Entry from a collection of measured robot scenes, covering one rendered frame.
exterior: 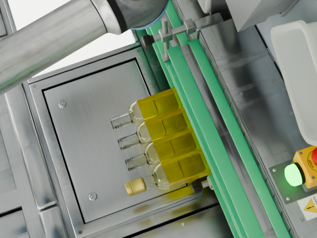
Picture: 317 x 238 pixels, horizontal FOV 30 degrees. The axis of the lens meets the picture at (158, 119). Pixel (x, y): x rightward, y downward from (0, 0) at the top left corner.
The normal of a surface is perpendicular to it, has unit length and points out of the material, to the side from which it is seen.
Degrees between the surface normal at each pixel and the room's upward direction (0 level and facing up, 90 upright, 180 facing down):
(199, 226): 89
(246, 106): 90
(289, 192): 90
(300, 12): 0
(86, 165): 90
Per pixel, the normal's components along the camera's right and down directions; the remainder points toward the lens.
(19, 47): 0.06, -0.17
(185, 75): -0.05, -0.41
